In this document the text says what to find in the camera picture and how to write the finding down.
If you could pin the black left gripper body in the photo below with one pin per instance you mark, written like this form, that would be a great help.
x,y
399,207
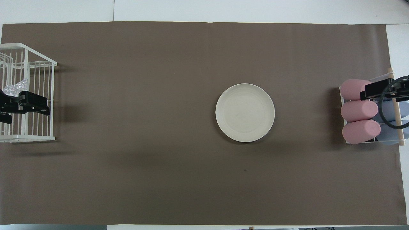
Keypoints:
x,y
19,102

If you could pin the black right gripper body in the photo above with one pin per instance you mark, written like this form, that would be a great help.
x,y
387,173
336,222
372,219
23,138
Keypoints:
x,y
377,88

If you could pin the cream round plate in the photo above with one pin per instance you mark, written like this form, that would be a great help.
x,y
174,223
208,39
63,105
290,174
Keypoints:
x,y
245,112

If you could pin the white cup holder rack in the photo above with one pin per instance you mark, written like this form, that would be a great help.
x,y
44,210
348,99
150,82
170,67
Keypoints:
x,y
396,110

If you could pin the pink plastic cup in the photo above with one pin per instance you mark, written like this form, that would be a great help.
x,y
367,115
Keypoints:
x,y
361,131
351,89
359,111

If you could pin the brown table mat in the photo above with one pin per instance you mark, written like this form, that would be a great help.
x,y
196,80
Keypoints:
x,y
159,80

